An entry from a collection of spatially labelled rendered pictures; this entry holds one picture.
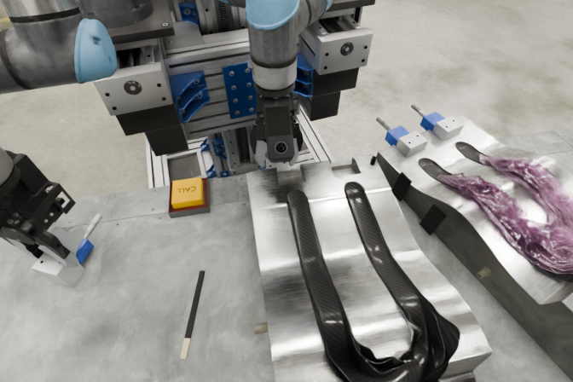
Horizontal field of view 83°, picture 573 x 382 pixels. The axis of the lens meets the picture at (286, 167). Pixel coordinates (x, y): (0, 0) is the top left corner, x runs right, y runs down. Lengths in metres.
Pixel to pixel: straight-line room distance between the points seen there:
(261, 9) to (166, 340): 0.52
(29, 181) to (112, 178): 1.43
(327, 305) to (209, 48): 0.68
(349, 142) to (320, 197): 1.41
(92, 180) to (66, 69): 1.57
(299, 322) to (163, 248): 0.33
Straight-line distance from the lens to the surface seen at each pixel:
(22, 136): 2.56
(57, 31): 0.49
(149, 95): 0.78
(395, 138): 0.76
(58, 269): 0.67
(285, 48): 0.51
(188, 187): 0.70
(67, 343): 0.68
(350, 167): 0.68
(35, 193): 0.60
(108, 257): 0.71
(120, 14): 0.83
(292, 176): 0.65
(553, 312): 0.64
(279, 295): 0.49
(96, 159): 2.14
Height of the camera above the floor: 1.37
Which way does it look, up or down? 49 degrees down
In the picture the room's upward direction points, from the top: straight up
